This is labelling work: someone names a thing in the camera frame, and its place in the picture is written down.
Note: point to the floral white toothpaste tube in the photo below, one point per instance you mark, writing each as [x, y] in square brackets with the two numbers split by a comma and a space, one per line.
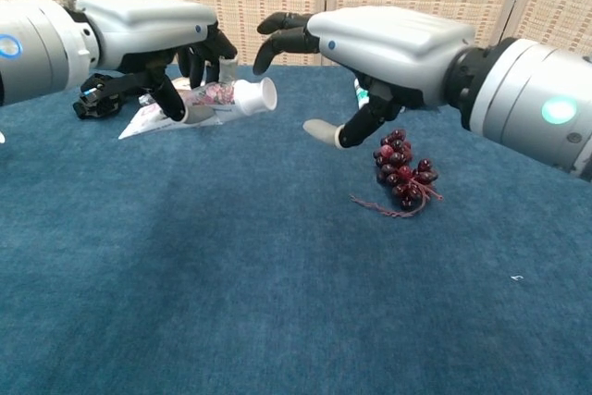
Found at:
[250, 96]

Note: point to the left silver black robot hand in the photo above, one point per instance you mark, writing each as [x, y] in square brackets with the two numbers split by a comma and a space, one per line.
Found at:
[139, 20]

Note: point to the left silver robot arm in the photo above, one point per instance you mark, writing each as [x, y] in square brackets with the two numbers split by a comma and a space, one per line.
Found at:
[41, 48]

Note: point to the blue felt table cover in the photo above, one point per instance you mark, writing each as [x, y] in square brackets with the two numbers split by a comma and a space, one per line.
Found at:
[254, 275]

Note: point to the dark red grape bunch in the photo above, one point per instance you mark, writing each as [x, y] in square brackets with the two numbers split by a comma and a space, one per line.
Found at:
[402, 168]

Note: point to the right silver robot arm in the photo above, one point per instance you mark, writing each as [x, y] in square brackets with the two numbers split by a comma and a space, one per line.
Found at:
[532, 99]

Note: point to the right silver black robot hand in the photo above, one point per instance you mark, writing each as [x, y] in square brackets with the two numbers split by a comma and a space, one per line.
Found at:
[393, 48]

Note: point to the white green glue stick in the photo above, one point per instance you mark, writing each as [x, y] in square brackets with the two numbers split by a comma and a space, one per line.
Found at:
[361, 98]

